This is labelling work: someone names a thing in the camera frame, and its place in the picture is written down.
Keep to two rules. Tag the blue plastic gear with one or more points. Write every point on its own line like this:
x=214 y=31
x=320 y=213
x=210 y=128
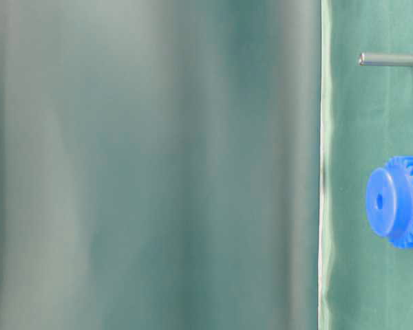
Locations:
x=389 y=201

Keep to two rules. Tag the green table cloth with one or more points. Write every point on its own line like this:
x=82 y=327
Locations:
x=366 y=118

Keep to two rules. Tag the silver metal shaft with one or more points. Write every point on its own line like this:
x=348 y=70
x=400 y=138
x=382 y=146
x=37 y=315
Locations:
x=384 y=59

